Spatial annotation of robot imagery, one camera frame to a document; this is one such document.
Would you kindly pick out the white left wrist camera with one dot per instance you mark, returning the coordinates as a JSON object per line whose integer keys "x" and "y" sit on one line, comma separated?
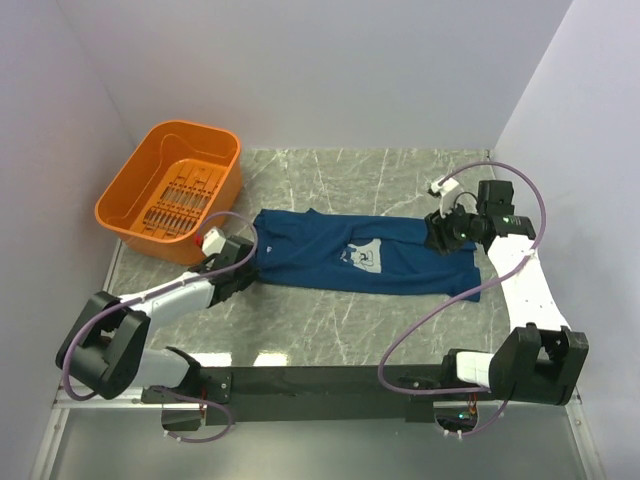
{"x": 212, "y": 242}

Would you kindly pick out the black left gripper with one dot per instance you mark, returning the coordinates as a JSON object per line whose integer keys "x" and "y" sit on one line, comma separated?
{"x": 251, "y": 274}

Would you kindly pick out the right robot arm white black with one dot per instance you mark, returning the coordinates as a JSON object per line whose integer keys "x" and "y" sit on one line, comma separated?
{"x": 542, "y": 358}

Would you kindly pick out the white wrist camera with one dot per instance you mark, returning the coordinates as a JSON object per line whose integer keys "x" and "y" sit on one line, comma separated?
{"x": 446, "y": 191}
{"x": 212, "y": 242}

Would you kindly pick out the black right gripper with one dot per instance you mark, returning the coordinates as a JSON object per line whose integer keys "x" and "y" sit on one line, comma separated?
{"x": 437, "y": 228}

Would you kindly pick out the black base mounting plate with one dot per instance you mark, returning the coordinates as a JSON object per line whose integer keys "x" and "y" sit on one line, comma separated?
{"x": 297, "y": 393}

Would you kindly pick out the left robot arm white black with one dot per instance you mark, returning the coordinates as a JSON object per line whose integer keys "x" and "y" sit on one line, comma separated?
{"x": 105, "y": 348}

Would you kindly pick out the blue Mickey Mouse t-shirt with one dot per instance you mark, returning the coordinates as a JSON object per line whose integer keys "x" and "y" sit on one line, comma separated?
{"x": 361, "y": 254}

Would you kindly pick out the orange plastic laundry basket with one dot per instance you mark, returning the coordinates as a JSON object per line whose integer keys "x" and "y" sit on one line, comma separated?
{"x": 178, "y": 176}

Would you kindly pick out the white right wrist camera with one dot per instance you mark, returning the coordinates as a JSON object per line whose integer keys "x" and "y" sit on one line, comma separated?
{"x": 446, "y": 191}

